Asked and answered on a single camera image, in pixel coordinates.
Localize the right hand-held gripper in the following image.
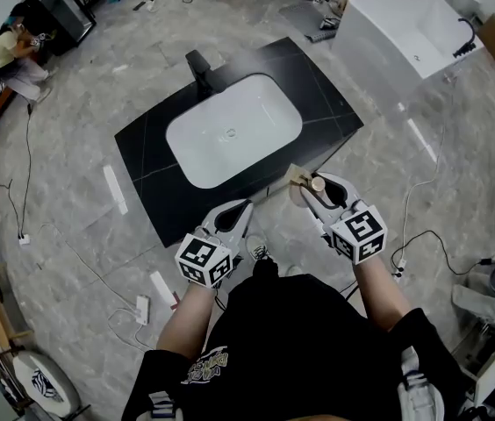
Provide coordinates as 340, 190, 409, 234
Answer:
301, 171, 389, 266

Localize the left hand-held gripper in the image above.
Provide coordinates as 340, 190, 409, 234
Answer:
174, 198, 255, 289

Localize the person's right forearm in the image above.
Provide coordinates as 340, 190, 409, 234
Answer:
352, 254, 413, 333

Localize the person's left forearm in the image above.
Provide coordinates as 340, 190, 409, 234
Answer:
155, 278, 214, 362

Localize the white sink basin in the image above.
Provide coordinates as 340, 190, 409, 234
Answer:
165, 73, 304, 190

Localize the black vanity countertop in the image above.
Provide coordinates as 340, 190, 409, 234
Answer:
114, 36, 365, 249

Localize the person's left shoe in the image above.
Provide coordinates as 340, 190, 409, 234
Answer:
245, 233, 271, 262

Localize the grey vanity cabinet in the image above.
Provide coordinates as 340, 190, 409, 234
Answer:
267, 132, 357, 199

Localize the person's black t-shirt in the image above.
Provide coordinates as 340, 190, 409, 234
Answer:
120, 259, 472, 421

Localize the grey crumpled cloth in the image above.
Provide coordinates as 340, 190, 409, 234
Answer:
451, 269, 495, 325

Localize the white bathtub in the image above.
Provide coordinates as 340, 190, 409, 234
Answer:
333, 0, 485, 90

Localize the grey floor mat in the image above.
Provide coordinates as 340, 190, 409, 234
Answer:
278, 1, 319, 29

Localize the black bathtub faucet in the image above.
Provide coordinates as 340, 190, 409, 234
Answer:
452, 17, 477, 60

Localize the white zebra print stool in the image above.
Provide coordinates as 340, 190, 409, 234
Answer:
12, 351, 83, 417

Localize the black framed cabinet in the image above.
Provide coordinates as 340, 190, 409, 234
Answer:
18, 0, 97, 57

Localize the white floor cable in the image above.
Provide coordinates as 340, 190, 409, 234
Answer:
106, 307, 151, 351
398, 116, 447, 259
39, 222, 140, 314

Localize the white backpack strap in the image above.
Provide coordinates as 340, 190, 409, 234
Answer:
396, 346, 447, 421
147, 390, 177, 421

